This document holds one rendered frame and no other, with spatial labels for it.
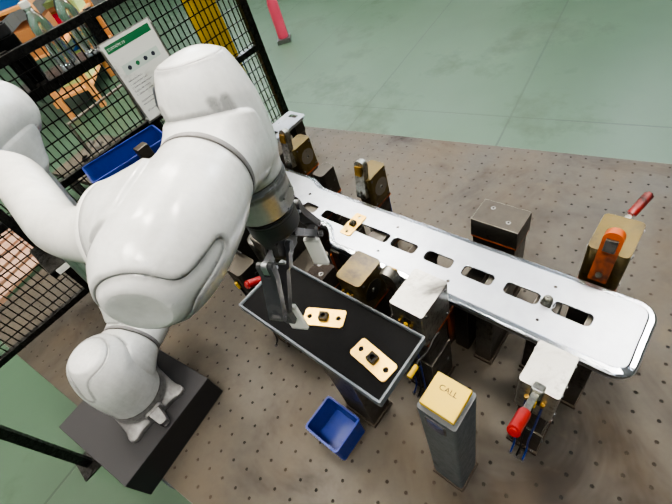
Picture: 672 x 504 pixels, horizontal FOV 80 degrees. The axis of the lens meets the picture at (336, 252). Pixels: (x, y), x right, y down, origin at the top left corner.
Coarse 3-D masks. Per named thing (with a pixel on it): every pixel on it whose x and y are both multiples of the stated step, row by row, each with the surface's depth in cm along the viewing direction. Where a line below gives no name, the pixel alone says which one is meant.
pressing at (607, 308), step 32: (320, 192) 127; (384, 224) 111; (416, 224) 108; (384, 256) 103; (416, 256) 101; (448, 256) 98; (480, 256) 96; (512, 256) 94; (448, 288) 92; (480, 288) 90; (544, 288) 86; (576, 288) 84; (512, 320) 83; (544, 320) 82; (608, 320) 78; (640, 320) 77; (576, 352) 76; (608, 352) 75; (640, 352) 74
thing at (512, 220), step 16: (480, 208) 102; (496, 208) 100; (512, 208) 99; (480, 224) 99; (496, 224) 97; (512, 224) 96; (528, 224) 98; (480, 240) 104; (496, 240) 100; (512, 240) 96
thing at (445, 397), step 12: (432, 384) 63; (444, 384) 63; (456, 384) 62; (432, 396) 62; (444, 396) 62; (456, 396) 61; (468, 396) 61; (432, 408) 61; (444, 408) 60; (456, 408) 60; (456, 420) 60
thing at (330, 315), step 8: (312, 312) 78; (320, 312) 76; (328, 312) 77; (336, 312) 76; (344, 312) 76; (312, 320) 77; (320, 320) 76; (328, 320) 76; (336, 320) 75; (344, 320) 75
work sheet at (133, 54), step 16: (128, 32) 143; (144, 32) 147; (112, 48) 141; (128, 48) 145; (144, 48) 149; (160, 48) 153; (112, 64) 143; (128, 64) 147; (144, 64) 151; (128, 80) 148; (144, 80) 153; (144, 96) 155; (144, 112) 157; (160, 112) 161
